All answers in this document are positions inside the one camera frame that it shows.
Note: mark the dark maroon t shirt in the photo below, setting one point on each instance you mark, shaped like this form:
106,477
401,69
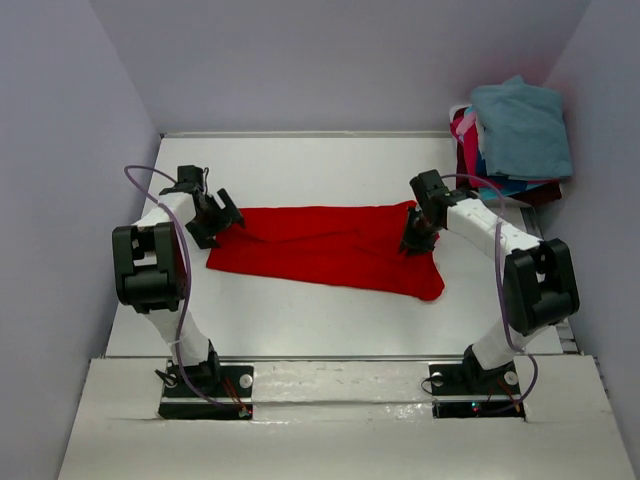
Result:
540,194

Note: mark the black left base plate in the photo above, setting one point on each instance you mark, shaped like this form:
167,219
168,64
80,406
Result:
226,399

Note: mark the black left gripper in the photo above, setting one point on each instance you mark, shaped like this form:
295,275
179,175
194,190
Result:
204,235

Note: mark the red t shirt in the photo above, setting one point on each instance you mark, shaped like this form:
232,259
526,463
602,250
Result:
357,247

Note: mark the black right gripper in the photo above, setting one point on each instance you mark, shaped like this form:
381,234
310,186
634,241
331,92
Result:
409,239

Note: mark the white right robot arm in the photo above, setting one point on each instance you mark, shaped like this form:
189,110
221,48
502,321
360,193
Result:
535,278

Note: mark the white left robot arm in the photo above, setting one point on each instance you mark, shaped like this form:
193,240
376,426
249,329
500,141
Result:
153,273

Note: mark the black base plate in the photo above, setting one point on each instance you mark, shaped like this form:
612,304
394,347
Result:
457,394
226,399

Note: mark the pink t shirt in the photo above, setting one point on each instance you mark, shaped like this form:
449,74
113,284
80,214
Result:
469,158

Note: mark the bright blue t shirt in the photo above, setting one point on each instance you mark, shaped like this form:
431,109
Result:
507,186

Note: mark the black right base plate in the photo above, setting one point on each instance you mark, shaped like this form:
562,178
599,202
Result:
457,394

